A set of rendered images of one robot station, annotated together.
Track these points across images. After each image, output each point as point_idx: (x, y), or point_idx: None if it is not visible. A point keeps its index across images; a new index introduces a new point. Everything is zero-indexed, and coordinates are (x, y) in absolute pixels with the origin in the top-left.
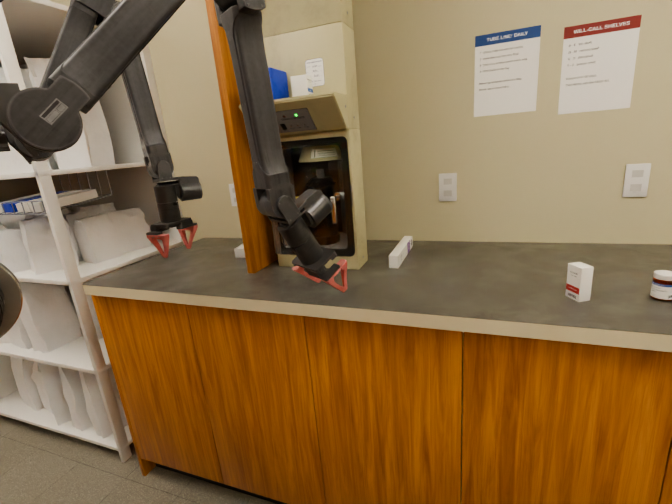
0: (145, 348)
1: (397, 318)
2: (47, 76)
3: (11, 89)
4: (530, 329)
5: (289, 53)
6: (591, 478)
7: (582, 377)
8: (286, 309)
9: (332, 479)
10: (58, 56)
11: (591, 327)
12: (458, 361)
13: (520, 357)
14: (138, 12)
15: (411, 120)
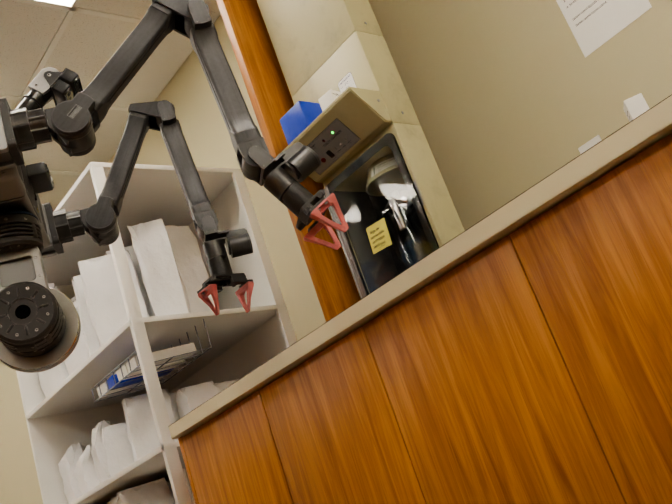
0: (234, 491)
1: (435, 260)
2: (111, 170)
3: None
4: (554, 182)
5: (324, 86)
6: None
7: (652, 213)
8: (339, 324)
9: None
10: (119, 153)
11: (606, 137)
12: (524, 284)
13: (579, 232)
14: (125, 52)
15: (518, 104)
